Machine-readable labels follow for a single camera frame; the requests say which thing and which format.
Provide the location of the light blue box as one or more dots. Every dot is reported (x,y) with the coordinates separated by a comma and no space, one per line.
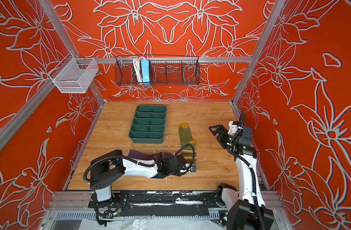
(145,67)

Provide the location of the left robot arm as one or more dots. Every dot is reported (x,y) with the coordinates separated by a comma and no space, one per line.
(105,170)

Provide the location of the black wire basket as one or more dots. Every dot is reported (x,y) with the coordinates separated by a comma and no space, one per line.
(164,70)

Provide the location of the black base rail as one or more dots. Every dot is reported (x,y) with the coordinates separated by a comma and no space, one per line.
(168,203)

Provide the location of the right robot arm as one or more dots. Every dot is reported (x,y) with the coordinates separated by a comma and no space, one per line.
(246,207)

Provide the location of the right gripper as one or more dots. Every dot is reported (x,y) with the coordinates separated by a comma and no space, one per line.
(221,138)

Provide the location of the purple sock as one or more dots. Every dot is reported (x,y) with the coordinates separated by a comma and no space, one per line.
(146,158)

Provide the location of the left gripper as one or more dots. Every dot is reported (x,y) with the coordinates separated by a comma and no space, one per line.
(178,173)

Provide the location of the green striped sock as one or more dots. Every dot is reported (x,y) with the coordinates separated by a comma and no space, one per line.
(186,137)

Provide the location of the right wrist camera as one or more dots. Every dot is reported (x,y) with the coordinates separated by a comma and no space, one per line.
(233,127)

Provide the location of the green divided tray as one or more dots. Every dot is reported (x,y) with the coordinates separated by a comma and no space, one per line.
(148,124)

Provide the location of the clear plastic bin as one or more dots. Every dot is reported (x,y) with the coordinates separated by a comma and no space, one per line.
(75,75)

